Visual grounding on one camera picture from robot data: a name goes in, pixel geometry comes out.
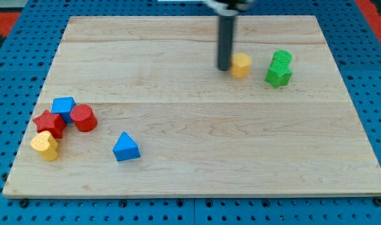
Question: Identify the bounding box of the blue triangle block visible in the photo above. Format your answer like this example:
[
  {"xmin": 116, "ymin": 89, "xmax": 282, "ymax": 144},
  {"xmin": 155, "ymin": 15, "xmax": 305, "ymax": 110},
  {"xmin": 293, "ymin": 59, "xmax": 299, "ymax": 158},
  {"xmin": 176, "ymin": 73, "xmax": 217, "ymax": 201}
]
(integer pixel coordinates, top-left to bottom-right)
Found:
[{"xmin": 113, "ymin": 132, "xmax": 141, "ymax": 161}]

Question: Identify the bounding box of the light wooden board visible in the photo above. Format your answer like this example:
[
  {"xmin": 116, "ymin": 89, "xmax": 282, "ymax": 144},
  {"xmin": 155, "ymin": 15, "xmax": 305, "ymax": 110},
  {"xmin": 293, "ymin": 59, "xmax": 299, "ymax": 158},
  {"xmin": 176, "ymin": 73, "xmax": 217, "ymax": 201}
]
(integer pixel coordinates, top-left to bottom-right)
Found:
[{"xmin": 3, "ymin": 16, "xmax": 381, "ymax": 199}]

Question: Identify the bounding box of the green star block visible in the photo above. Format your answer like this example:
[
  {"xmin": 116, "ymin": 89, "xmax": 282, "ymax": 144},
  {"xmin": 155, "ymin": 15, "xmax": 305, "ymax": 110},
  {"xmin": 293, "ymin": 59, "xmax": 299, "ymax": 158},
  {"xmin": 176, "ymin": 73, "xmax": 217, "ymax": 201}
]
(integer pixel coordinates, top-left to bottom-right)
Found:
[{"xmin": 265, "ymin": 61, "xmax": 292, "ymax": 88}]

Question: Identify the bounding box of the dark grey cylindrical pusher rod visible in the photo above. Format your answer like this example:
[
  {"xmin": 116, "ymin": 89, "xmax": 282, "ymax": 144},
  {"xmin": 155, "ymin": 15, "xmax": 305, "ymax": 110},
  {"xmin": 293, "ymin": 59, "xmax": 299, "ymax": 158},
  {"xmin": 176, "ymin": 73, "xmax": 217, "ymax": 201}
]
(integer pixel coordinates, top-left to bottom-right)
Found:
[{"xmin": 217, "ymin": 16, "xmax": 235, "ymax": 71}]

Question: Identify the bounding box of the green cylinder block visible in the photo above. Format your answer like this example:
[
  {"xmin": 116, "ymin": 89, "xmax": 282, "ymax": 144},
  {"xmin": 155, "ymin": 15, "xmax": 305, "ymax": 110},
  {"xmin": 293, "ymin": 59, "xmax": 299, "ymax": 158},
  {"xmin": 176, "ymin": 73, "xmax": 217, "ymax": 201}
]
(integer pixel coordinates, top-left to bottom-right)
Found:
[{"xmin": 270, "ymin": 50, "xmax": 292, "ymax": 66}]

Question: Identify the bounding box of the red cylinder block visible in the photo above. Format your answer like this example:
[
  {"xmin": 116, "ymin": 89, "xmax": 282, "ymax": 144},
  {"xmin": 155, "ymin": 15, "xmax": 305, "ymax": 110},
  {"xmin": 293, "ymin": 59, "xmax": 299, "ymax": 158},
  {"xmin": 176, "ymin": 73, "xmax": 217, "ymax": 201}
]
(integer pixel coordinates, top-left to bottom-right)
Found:
[{"xmin": 70, "ymin": 104, "xmax": 98, "ymax": 132}]

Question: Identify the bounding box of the blue cube block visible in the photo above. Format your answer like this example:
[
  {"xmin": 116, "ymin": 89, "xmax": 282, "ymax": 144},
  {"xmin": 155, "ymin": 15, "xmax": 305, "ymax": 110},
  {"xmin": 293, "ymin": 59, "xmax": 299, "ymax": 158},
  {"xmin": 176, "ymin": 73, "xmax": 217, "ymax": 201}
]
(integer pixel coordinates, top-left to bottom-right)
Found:
[{"xmin": 51, "ymin": 96, "xmax": 76, "ymax": 124}]

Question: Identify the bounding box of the red star block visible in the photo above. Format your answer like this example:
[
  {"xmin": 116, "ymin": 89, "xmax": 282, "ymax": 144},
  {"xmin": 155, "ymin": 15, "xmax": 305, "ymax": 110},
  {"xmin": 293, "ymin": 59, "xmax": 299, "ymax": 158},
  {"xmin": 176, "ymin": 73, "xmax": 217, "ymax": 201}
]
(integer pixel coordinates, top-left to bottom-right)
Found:
[{"xmin": 33, "ymin": 110, "xmax": 67, "ymax": 139}]

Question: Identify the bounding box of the yellow heart block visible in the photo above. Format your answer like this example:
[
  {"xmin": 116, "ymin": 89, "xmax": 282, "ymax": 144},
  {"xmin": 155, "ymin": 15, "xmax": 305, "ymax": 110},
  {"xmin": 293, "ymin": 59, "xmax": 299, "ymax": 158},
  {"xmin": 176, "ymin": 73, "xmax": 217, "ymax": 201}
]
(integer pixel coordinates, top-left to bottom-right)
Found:
[{"xmin": 30, "ymin": 131, "xmax": 58, "ymax": 161}]

